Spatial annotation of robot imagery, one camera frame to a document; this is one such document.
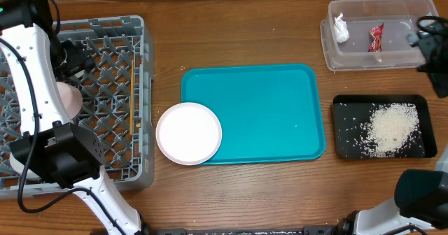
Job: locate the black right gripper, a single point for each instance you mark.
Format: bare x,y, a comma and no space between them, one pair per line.
428,41

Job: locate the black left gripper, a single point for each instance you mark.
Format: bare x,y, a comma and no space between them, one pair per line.
78,64

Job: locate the pink plastic cup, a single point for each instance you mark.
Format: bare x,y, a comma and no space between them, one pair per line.
71,98

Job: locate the red snack wrapper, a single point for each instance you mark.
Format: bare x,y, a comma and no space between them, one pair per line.
376,34

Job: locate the wooden chopstick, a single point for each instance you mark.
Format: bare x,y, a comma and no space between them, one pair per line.
131,101

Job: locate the white napkin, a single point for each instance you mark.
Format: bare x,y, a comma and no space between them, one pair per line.
340,27

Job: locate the grey-white small bowl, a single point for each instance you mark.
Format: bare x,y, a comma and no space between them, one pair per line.
18,167

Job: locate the white round plate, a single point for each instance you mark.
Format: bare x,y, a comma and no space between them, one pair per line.
188,134

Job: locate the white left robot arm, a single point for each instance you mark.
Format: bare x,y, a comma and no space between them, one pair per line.
51,145

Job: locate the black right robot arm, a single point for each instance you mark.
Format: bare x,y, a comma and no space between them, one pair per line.
420,198

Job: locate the grey dishwasher rack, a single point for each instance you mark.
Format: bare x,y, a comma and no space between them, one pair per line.
113,42

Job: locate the clear plastic container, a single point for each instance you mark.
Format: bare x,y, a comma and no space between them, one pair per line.
400,20

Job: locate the pile of rice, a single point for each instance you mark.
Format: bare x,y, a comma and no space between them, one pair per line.
369,130

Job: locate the black plastic bin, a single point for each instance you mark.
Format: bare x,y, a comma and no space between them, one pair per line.
430,148

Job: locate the teal plastic tray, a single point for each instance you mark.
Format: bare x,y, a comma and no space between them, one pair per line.
268,113

